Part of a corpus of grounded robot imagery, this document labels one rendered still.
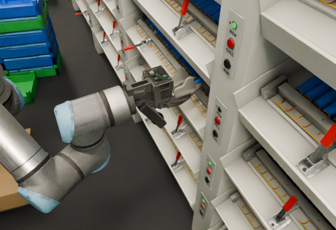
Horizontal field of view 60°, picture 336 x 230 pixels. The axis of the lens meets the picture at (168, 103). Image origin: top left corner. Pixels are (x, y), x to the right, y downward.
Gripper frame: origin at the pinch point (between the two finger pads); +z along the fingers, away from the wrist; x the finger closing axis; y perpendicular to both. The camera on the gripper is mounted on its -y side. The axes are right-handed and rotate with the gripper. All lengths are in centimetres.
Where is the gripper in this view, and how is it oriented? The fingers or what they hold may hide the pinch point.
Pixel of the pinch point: (196, 83)
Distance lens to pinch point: 80.0
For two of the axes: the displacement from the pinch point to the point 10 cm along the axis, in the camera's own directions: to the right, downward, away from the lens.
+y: -0.2, -7.2, -7.0
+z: 9.0, -3.2, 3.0
